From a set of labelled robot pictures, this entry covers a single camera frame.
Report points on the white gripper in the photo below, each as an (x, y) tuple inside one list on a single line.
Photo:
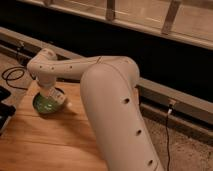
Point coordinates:
[(46, 85)]

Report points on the white plastic bottle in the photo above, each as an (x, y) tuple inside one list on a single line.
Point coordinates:
[(58, 97)]

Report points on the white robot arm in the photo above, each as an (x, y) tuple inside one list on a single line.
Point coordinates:
[(107, 91)]

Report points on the green ceramic bowl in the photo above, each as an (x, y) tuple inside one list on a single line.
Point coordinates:
[(43, 105)]

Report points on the black device at left edge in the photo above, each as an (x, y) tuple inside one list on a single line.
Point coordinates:
[(6, 111)]

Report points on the wooden railing frame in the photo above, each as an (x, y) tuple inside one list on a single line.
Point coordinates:
[(187, 21)]

